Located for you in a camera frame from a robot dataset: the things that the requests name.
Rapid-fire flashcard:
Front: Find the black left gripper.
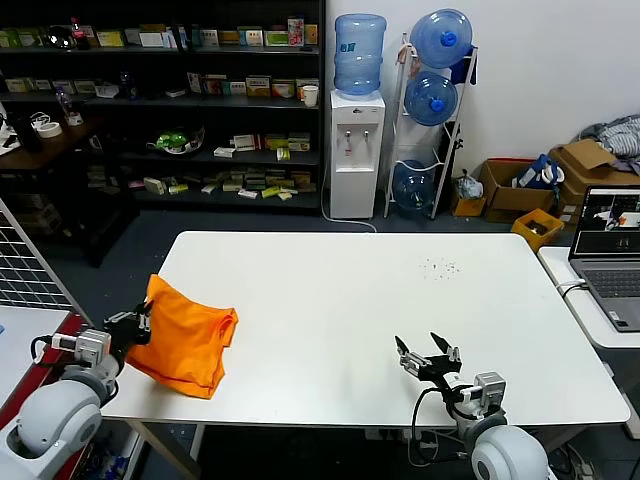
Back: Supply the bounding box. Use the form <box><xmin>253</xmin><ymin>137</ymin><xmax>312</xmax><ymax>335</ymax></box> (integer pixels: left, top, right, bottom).
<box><xmin>103</xmin><ymin>298</ymin><xmax>155</xmax><ymax>359</ymax></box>

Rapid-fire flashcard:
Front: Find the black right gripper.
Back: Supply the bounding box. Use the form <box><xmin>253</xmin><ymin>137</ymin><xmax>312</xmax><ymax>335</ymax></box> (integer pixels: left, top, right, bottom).
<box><xmin>395</xmin><ymin>331</ymin><xmax>464</xmax><ymax>396</ymax></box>

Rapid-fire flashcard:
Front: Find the orange t-shirt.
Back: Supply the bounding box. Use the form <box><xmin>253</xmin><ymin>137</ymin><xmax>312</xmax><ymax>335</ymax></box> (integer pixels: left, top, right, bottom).
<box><xmin>124</xmin><ymin>273</ymin><xmax>240</xmax><ymax>400</ymax></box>

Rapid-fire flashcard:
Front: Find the pile of grey blue clothes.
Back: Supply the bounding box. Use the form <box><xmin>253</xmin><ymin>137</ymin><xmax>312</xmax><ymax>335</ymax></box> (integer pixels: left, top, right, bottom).
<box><xmin>578</xmin><ymin>113</ymin><xmax>640</xmax><ymax>176</ymax></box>

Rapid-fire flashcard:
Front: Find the large white table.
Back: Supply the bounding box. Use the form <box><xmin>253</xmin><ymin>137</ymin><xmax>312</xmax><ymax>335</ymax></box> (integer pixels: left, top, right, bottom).
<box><xmin>94</xmin><ymin>230</ymin><xmax>631</xmax><ymax>480</ymax></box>

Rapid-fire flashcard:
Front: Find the small white side table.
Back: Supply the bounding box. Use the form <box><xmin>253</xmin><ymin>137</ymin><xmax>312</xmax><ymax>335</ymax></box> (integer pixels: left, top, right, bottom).
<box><xmin>537</xmin><ymin>245</ymin><xmax>640</xmax><ymax>436</ymax></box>

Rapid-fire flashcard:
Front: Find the yellow plastic crate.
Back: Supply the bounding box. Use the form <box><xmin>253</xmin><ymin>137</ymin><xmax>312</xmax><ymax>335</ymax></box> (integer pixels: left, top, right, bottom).
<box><xmin>510</xmin><ymin>208</ymin><xmax>566</xmax><ymax>253</ymax></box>

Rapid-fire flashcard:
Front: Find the small cardboard box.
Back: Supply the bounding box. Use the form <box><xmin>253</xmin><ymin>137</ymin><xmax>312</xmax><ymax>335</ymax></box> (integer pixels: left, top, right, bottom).
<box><xmin>450</xmin><ymin>191</ymin><xmax>488</xmax><ymax>217</ymax></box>

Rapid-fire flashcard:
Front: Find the open cardboard box red rim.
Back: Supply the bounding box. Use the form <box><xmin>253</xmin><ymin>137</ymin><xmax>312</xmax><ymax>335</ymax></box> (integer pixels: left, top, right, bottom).
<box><xmin>478</xmin><ymin>158</ymin><xmax>557</xmax><ymax>223</ymax></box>

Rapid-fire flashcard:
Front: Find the grey plastic bag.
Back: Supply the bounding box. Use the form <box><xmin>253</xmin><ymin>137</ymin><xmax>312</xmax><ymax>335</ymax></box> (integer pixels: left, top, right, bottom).
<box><xmin>453</xmin><ymin>169</ymin><xmax>485</xmax><ymax>200</ymax></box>

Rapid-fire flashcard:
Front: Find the clear bowl with green packets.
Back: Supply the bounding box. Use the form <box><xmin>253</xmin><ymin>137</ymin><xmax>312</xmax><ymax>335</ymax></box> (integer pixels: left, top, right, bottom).
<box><xmin>145</xmin><ymin>126</ymin><xmax>207</xmax><ymax>160</ymax></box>

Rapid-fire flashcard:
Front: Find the white water dispenser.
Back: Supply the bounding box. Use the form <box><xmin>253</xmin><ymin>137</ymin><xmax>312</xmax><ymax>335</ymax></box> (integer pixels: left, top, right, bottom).
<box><xmin>329</xmin><ymin>90</ymin><xmax>386</xmax><ymax>220</ymax></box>

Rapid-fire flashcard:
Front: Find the grey laptop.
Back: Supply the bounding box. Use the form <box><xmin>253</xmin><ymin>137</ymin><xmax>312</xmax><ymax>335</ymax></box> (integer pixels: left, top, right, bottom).
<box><xmin>568</xmin><ymin>185</ymin><xmax>640</xmax><ymax>332</ymax></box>

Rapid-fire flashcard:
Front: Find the brown wooden table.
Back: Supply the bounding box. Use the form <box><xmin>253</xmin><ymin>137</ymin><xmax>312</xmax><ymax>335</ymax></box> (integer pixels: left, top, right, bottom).
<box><xmin>0</xmin><ymin>116</ymin><xmax>141</xmax><ymax>271</ymax></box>

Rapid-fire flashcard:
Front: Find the white tape roll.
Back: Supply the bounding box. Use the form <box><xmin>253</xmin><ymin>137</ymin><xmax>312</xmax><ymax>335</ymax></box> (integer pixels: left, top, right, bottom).
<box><xmin>30</xmin><ymin>113</ymin><xmax>64</xmax><ymax>140</ymax></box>

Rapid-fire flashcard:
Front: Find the blue bag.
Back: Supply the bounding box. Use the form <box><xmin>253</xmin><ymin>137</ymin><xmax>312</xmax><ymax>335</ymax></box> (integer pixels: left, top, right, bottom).
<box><xmin>515</xmin><ymin>153</ymin><xmax>567</xmax><ymax>190</ymax></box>

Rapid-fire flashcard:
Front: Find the black cylinder container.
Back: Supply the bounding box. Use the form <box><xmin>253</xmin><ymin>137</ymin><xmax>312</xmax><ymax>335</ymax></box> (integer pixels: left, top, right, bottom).
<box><xmin>13</xmin><ymin>115</ymin><xmax>44</xmax><ymax>153</ymax></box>

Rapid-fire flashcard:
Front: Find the clear bottle purple label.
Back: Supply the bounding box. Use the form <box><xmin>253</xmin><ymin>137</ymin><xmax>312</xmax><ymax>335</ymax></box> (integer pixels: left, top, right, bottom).
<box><xmin>53</xmin><ymin>86</ymin><xmax>76</xmax><ymax>121</ymax></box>

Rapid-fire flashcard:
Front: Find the black shelving unit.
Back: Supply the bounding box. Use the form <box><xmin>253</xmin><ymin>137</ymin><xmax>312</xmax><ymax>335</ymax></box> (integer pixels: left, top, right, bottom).
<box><xmin>0</xmin><ymin>0</ymin><xmax>327</xmax><ymax>217</ymax></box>

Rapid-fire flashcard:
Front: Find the white jug rack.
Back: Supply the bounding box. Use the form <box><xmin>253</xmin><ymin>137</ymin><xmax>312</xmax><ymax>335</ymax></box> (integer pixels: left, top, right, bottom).
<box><xmin>383</xmin><ymin>31</ymin><xmax>478</xmax><ymax>221</ymax></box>

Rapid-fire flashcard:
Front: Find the large brown cardboard box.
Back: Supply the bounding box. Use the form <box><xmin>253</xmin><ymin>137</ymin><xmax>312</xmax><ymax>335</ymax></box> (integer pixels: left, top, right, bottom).
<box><xmin>548</xmin><ymin>138</ymin><xmax>640</xmax><ymax>223</ymax></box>

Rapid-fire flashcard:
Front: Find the yellow white medicine box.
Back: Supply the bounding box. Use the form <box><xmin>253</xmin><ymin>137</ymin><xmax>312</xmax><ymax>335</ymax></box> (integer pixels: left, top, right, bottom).
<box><xmin>245</xmin><ymin>75</ymin><xmax>273</xmax><ymax>98</ymax></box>

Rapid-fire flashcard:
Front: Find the cola bottle red cap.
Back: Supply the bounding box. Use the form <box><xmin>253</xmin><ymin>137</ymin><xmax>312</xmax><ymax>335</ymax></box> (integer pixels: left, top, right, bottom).
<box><xmin>68</xmin><ymin>17</ymin><xmax>91</xmax><ymax>52</ymax></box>

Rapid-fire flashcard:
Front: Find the shiny round bowl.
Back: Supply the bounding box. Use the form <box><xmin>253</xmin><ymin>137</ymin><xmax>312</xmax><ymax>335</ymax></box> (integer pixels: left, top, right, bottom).
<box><xmin>45</xmin><ymin>26</ymin><xmax>76</xmax><ymax>51</ymax></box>

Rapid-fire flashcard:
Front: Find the teal white box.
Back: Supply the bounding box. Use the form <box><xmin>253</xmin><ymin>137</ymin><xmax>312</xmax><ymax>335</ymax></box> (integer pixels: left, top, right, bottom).
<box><xmin>237</xmin><ymin>26</ymin><xmax>265</xmax><ymax>48</ymax></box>

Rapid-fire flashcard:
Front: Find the blue water jug with label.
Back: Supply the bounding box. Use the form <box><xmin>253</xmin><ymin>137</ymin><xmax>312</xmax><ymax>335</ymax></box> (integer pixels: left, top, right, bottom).
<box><xmin>333</xmin><ymin>13</ymin><xmax>387</xmax><ymax>98</ymax></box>

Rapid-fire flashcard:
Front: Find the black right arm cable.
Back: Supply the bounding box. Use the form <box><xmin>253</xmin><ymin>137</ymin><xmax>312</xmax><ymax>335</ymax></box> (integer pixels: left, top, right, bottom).
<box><xmin>412</xmin><ymin>387</ymin><xmax>474</xmax><ymax>466</ymax></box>

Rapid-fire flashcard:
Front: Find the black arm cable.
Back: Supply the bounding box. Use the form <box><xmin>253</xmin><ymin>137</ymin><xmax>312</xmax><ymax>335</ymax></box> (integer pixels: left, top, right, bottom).
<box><xmin>30</xmin><ymin>335</ymin><xmax>66</xmax><ymax>369</ymax></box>
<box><xmin>412</xmin><ymin>387</ymin><xmax>474</xmax><ymax>466</ymax></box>

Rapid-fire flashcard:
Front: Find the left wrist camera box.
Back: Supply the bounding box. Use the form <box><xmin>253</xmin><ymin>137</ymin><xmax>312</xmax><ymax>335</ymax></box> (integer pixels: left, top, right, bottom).
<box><xmin>52</xmin><ymin>328</ymin><xmax>112</xmax><ymax>366</ymax></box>

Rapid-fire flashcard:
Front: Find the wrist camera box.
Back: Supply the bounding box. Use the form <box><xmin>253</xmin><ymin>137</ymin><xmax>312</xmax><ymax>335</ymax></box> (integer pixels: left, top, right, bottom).
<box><xmin>460</xmin><ymin>371</ymin><xmax>506</xmax><ymax>417</ymax></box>
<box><xmin>52</xmin><ymin>328</ymin><xmax>112</xmax><ymax>366</ymax></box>

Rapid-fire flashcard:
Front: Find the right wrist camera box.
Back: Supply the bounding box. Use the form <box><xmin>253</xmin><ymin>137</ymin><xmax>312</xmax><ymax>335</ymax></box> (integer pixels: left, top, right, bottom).
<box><xmin>460</xmin><ymin>371</ymin><xmax>506</xmax><ymax>417</ymax></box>

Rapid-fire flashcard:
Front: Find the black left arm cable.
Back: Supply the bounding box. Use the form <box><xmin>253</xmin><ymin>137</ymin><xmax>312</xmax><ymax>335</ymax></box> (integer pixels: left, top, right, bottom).
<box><xmin>30</xmin><ymin>335</ymin><xmax>66</xmax><ymax>369</ymax></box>

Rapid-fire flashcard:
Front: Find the white wire grid panel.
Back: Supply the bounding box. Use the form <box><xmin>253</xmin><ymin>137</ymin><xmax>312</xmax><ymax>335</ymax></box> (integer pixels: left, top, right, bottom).
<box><xmin>0</xmin><ymin>198</ymin><xmax>104</xmax><ymax>339</ymax></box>

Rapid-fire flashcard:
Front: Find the white laptop cable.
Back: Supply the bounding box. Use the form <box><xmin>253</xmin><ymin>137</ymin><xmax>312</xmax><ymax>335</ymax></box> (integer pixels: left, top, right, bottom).
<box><xmin>556</xmin><ymin>278</ymin><xmax>587</xmax><ymax>300</ymax></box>

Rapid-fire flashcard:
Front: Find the white dispenser hose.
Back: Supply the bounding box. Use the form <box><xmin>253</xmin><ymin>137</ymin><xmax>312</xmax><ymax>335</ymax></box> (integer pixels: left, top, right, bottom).
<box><xmin>320</xmin><ymin>159</ymin><xmax>380</xmax><ymax>234</ymax></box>

